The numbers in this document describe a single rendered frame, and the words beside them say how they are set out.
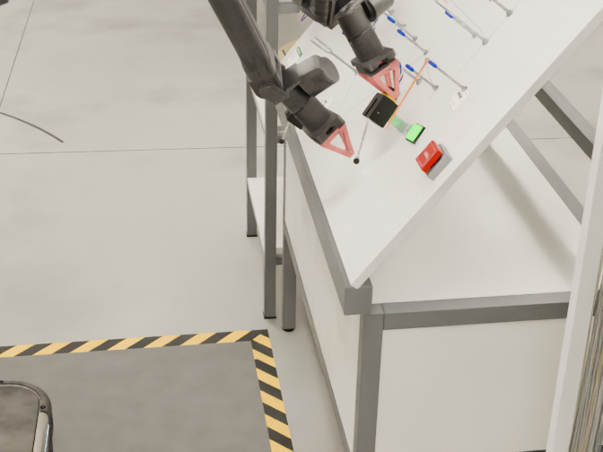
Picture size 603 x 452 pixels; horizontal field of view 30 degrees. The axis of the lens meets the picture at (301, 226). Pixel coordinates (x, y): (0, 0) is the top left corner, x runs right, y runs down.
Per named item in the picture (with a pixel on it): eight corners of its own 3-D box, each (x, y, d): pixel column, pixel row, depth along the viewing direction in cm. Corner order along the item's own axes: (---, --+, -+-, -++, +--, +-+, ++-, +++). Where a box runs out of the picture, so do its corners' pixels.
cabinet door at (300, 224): (311, 320, 290) (316, 183, 271) (284, 221, 337) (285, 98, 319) (319, 319, 290) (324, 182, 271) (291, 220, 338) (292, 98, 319)
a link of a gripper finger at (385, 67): (400, 85, 233) (380, 47, 230) (415, 90, 227) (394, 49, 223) (374, 103, 232) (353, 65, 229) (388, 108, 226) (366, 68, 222)
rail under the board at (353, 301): (344, 316, 219) (345, 287, 216) (270, 91, 322) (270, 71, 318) (371, 314, 220) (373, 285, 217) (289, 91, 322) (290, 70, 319)
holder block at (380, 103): (375, 125, 233) (361, 114, 231) (391, 102, 232) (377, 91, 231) (383, 128, 229) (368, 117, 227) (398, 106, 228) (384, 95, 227)
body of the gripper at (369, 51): (379, 51, 232) (362, 21, 229) (398, 56, 223) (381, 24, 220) (353, 68, 231) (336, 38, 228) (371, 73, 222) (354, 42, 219)
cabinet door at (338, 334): (348, 459, 242) (356, 305, 223) (310, 321, 289) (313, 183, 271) (360, 458, 242) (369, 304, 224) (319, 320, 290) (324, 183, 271)
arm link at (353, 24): (327, 15, 223) (345, 11, 218) (348, -3, 226) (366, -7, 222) (343, 45, 226) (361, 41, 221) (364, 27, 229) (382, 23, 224)
